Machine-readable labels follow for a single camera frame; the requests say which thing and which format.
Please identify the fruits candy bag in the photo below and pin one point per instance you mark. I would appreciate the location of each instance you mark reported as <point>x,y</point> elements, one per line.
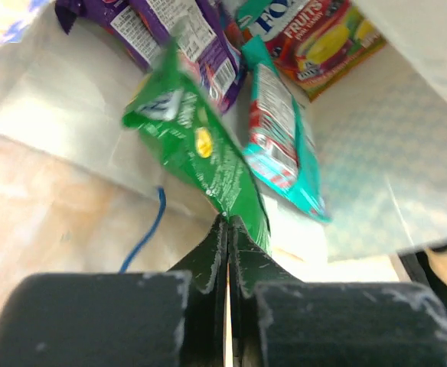
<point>314,42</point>

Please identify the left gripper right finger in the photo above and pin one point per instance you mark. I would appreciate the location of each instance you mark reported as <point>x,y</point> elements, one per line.
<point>278,320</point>

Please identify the blue checkered paper bag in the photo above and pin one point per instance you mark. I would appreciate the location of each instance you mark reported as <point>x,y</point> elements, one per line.
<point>78,190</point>

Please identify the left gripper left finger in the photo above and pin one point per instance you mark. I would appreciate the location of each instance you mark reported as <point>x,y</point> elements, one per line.
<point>170,318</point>

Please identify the teal snack bag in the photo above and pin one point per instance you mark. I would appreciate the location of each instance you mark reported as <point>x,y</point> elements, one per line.
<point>281,147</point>

